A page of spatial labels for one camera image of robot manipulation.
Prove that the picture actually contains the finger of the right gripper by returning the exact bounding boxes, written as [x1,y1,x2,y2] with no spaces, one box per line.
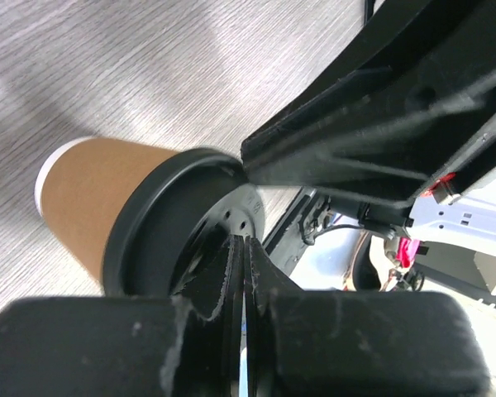
[244,1,496,142]
[240,61,496,208]

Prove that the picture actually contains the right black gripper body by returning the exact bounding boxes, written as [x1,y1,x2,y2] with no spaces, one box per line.
[408,57,496,208]

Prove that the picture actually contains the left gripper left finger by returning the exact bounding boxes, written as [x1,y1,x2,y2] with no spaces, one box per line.
[0,237,244,396]

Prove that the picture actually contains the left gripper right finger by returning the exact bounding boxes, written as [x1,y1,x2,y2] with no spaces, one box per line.
[243,238,493,396]

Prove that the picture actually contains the black plastic cup lid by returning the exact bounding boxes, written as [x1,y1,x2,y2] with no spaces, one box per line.
[102,148,265,297]

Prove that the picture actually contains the brown paper coffee cup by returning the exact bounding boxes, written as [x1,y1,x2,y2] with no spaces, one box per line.
[34,136,178,281]

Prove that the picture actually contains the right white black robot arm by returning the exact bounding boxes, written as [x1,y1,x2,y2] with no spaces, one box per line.
[241,1,496,255]

